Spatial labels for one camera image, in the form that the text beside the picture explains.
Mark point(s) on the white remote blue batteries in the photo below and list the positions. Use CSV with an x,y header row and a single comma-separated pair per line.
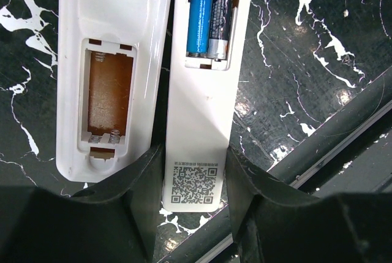
x,y
201,100

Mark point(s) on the light blue battery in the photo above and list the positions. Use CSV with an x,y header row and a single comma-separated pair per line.
x,y
197,36

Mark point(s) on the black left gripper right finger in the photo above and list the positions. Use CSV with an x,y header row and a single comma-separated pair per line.
x,y
274,222

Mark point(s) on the white remote orange batteries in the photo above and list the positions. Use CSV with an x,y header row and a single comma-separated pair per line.
x,y
109,59

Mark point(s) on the dark navy battery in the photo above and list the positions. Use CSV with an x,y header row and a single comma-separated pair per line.
x,y
219,29

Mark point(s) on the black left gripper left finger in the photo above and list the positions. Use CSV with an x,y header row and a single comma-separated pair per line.
x,y
114,220

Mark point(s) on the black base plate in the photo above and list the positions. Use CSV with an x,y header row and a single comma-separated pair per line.
x,y
350,153

